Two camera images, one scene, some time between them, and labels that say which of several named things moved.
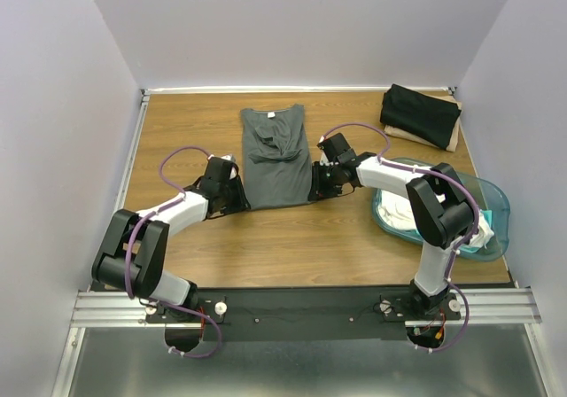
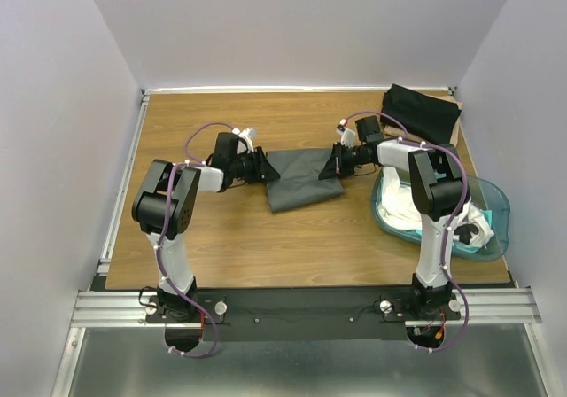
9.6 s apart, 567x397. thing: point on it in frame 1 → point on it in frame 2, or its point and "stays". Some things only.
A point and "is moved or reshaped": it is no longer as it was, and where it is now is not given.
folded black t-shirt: x=433 y=119 stays
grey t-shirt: x=276 y=157 is moved or reshaped
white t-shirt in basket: x=395 y=210 stays
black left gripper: x=242 y=203 → x=262 y=171
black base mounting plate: x=303 y=313 stays
